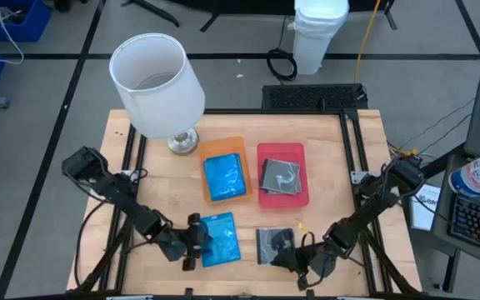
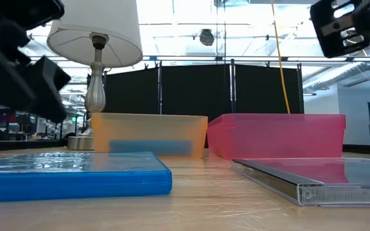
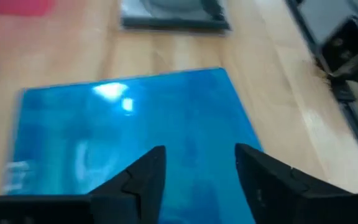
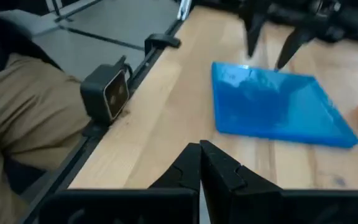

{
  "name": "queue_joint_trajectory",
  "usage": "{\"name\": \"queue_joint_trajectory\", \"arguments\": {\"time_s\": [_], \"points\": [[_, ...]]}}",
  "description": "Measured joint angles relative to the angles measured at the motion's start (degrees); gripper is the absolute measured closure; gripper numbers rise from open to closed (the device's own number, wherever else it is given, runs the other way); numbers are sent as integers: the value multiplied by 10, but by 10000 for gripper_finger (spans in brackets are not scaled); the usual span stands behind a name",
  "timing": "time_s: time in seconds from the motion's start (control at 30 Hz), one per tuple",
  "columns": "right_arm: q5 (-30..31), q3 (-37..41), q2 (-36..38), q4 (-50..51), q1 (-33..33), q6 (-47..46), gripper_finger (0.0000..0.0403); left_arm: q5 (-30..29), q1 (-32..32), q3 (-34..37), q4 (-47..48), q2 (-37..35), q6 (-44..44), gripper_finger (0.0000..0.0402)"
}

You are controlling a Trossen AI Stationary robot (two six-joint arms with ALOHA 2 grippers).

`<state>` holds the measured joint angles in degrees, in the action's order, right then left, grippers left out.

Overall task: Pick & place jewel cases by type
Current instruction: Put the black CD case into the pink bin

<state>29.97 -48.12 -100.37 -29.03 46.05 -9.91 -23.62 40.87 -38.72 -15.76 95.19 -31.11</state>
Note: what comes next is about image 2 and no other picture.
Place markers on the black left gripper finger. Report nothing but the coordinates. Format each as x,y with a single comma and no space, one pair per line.
48,90

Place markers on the clear plastic jewel case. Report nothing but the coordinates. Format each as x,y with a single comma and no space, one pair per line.
332,170

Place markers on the dark monitor screen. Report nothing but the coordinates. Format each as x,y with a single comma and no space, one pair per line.
4,115

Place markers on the white shade silver table lamp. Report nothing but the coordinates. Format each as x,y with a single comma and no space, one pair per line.
95,32

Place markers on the black partition screen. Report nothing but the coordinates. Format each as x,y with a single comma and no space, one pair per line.
255,90

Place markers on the pink translucent plastic bin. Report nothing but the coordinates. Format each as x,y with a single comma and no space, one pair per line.
275,134

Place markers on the orange translucent plastic bin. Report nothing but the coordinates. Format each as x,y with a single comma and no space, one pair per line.
149,128

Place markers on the black aluminium table frame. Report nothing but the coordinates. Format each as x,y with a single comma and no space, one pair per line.
18,145

